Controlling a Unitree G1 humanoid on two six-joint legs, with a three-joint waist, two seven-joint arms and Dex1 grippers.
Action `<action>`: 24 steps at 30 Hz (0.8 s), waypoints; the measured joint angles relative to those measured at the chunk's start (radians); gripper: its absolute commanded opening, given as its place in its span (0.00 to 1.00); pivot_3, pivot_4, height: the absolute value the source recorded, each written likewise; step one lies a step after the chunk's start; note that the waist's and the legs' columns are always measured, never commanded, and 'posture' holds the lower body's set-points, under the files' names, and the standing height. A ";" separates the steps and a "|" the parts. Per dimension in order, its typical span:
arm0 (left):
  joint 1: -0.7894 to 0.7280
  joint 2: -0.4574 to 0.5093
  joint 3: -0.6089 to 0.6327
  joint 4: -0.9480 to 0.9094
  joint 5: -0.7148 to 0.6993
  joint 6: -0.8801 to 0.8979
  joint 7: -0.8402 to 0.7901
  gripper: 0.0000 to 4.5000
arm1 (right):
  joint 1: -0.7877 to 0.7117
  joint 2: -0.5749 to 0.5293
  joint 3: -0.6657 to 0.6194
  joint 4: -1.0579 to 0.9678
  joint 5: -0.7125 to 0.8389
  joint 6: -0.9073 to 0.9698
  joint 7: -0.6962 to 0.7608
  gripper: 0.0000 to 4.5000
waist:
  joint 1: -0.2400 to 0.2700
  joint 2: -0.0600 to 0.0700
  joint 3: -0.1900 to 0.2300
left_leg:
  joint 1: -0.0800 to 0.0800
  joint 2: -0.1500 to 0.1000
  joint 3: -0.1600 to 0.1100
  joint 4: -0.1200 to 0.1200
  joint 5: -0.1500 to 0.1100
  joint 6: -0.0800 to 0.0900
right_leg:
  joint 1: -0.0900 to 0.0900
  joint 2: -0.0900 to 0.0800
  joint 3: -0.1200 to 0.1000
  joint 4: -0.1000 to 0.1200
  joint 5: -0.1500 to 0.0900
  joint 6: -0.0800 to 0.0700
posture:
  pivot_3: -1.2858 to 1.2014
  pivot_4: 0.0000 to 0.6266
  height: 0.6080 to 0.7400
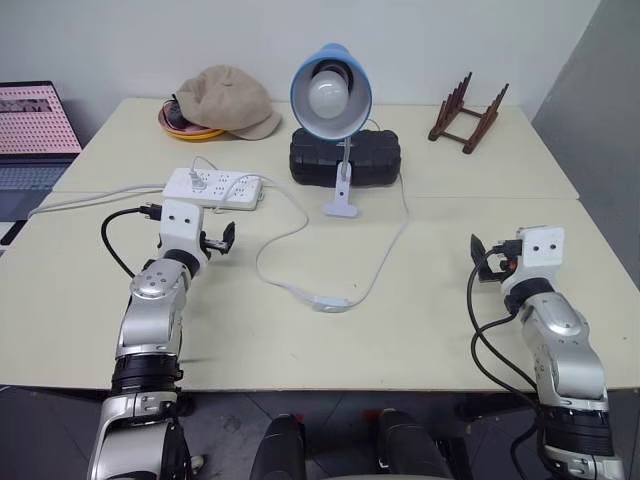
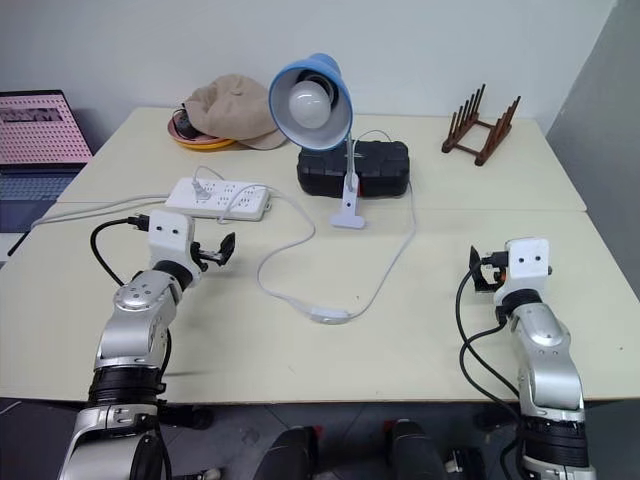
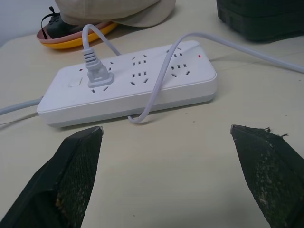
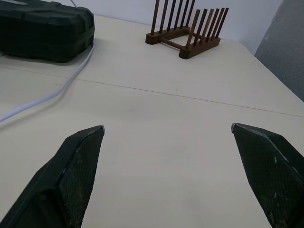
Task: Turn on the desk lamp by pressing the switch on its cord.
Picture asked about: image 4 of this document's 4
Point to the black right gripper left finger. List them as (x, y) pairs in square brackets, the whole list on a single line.
[(71, 180)]

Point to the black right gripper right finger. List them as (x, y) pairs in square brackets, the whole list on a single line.
[(268, 171)]

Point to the grey partition panel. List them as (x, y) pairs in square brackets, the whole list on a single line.
[(282, 47)]

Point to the black plastic tool case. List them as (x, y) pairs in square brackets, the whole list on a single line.
[(42, 31)]

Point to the brown wooden dish rack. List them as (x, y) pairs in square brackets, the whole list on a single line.
[(185, 33)]

